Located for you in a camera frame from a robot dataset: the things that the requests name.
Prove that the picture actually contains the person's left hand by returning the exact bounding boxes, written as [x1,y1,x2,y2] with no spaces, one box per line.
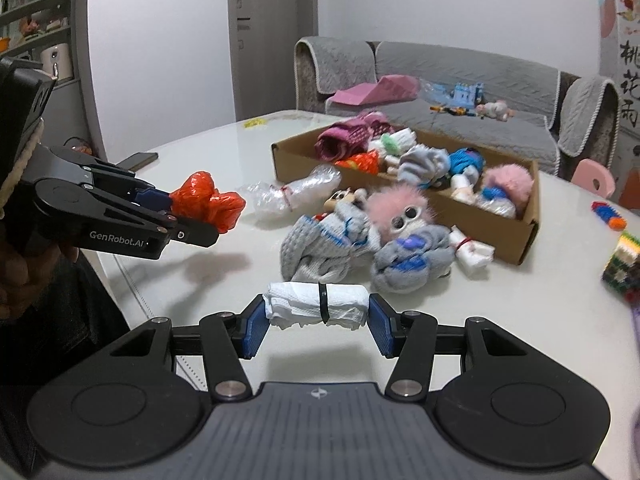
[0,225,79,322]

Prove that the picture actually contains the cartoon mouse figure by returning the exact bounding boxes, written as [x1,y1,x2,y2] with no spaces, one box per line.
[324,187,370,212]

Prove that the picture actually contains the scattered small colourful toys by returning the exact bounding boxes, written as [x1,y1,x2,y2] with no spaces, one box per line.
[429,104,478,117]

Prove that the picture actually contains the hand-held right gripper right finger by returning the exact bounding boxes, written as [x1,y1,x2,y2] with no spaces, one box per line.
[366,293,532,403]

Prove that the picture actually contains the maroon sock bundle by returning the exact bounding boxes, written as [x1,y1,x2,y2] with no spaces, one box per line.
[314,110,392,162]

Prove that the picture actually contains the grey sock bundle purple pattern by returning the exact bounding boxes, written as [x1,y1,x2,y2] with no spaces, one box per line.
[369,224,455,295]

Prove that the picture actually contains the pink furry ball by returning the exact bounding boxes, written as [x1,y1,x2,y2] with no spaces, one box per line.
[481,163,534,203]

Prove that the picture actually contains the pink plastic chair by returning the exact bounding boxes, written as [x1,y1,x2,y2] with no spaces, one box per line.
[571,157,617,202]

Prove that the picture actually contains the green yellow black block toy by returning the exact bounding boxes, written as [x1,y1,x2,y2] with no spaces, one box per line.
[601,231,640,303]

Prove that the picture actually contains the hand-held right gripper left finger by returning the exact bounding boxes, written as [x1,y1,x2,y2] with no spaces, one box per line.
[106,294,274,403]

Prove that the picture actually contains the red blue orange block toy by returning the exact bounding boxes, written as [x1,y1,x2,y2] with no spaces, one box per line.
[591,200,626,227]

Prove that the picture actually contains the white roll red tie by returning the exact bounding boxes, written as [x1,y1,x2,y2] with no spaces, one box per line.
[448,226,497,279]

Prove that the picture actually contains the fridge with flower decals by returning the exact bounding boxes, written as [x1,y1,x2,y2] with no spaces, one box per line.
[597,0,640,206]

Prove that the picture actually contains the pink furry doll with goggles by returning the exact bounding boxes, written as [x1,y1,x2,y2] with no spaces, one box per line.
[366,184,437,242]

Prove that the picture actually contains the white and green bundle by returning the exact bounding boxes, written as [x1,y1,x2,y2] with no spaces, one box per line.
[379,128,417,155]

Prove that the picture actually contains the white plush toy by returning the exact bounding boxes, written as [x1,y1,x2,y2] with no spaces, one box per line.
[475,100,517,122]

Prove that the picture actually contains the grey sofa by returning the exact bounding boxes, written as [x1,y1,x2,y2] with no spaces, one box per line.
[294,36,621,176]

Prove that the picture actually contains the pale grey sock bundle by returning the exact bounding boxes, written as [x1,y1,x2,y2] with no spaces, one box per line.
[396,144,452,188]

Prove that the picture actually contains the grey door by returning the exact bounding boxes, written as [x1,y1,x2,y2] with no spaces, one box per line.
[227,0,321,122]

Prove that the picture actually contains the pink wedge cushion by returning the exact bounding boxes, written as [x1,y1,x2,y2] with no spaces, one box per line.
[331,75,421,107]

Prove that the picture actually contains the small clear plastic bundle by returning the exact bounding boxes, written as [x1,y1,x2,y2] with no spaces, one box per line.
[474,187,519,220]

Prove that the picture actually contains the cardboard box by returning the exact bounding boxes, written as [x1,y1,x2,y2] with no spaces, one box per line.
[270,122,542,267]

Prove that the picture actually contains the clear plastic bag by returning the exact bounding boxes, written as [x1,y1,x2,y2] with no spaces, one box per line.
[419,79,458,106]

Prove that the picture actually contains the blue toy castle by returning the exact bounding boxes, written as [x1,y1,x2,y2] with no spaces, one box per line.
[452,84,487,106]

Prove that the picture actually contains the grey wall shelf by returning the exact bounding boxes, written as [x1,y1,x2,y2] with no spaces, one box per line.
[0,0,92,91]

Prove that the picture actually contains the black phone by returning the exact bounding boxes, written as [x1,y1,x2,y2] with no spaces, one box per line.
[114,151,160,172]

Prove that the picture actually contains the clear bubble wrap bundle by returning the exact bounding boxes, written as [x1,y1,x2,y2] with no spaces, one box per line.
[236,164,344,222]

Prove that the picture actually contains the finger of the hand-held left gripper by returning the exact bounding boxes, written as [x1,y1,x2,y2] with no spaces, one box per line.
[49,146,175,212]
[91,186,222,249]

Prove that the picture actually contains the white desktop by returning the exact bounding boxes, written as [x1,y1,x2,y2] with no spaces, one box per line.
[92,107,640,480]

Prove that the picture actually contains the grey ribbed sock bundle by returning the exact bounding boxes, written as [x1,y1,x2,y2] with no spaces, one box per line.
[279,209,383,284]

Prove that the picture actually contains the white cloth roll black tie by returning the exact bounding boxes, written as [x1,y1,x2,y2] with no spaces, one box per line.
[264,281,370,332]

